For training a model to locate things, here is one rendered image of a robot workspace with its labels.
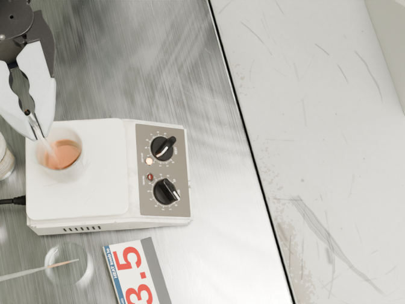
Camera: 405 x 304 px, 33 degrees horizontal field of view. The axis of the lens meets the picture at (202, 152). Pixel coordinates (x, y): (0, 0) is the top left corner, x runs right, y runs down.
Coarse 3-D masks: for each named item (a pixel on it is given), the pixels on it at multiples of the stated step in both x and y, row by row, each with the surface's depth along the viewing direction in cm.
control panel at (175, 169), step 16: (144, 128) 85; (160, 128) 86; (176, 128) 88; (144, 144) 84; (176, 144) 87; (144, 160) 84; (176, 160) 86; (144, 176) 83; (160, 176) 84; (176, 176) 86; (144, 192) 82; (144, 208) 82; (160, 208) 83; (176, 208) 84
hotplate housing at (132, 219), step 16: (128, 128) 84; (128, 144) 83; (128, 160) 83; (128, 176) 82; (32, 224) 80; (48, 224) 80; (64, 224) 81; (80, 224) 81; (96, 224) 81; (112, 224) 82; (128, 224) 83; (144, 224) 84; (160, 224) 85; (176, 224) 86
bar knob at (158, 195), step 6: (162, 180) 83; (168, 180) 83; (156, 186) 83; (162, 186) 83; (168, 186) 83; (174, 186) 85; (156, 192) 83; (162, 192) 83; (168, 192) 83; (174, 192) 83; (156, 198) 83; (162, 198) 83; (168, 198) 83; (174, 198) 83
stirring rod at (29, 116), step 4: (24, 112) 60; (28, 112) 60; (28, 116) 60; (32, 116) 61; (28, 120) 61; (32, 120) 61; (32, 124) 62; (36, 124) 63; (36, 128) 64; (36, 132) 65; (40, 132) 65; (40, 136) 66; (40, 140) 68; (44, 140) 68; (44, 144) 69; (48, 144) 70; (48, 148) 71; (48, 152) 72; (52, 152) 73; (52, 156) 74; (56, 156) 75; (56, 160) 76; (56, 164) 77
